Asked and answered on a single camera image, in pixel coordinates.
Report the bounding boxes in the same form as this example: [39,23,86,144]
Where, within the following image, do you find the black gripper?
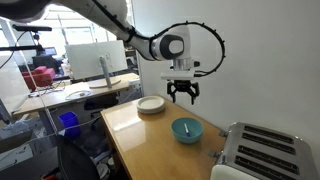
[166,79,201,106]

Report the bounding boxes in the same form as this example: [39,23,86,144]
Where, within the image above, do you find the teal bowl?
[170,116,205,145]

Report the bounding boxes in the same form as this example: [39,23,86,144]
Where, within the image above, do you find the white stacked plates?
[136,95,166,116]

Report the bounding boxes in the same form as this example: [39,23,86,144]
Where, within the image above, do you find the chrome four-slot toaster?
[209,121,320,180]

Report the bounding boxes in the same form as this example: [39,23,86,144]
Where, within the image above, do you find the blue plastic bin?
[57,111,82,139]

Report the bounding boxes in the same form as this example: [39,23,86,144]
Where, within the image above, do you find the black mesh office chair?
[55,134,101,180]

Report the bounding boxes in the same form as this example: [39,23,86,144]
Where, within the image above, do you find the light wood office desk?
[12,72,141,118]

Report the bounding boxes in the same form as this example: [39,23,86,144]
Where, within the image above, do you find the blue-screen computer monitor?
[43,46,58,57]

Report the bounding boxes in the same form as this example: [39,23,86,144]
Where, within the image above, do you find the small dark office chair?
[32,54,63,75]

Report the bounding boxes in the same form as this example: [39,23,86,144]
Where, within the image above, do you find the red sofa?
[21,65,57,92]

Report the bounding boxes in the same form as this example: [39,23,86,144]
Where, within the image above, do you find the clear plastic bag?
[0,119,35,142]

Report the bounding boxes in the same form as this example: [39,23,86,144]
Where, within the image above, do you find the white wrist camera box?
[160,70,197,81]

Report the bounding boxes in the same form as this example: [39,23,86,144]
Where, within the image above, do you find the black arm-routed cable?
[91,0,227,79]

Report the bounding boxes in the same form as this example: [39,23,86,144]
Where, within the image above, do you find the white cable loop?
[64,89,93,101]

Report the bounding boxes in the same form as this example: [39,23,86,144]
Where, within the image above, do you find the thin white cord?
[18,49,60,136]

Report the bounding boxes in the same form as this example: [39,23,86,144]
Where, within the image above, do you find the black camera stand boom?
[11,24,54,34]
[0,44,45,53]

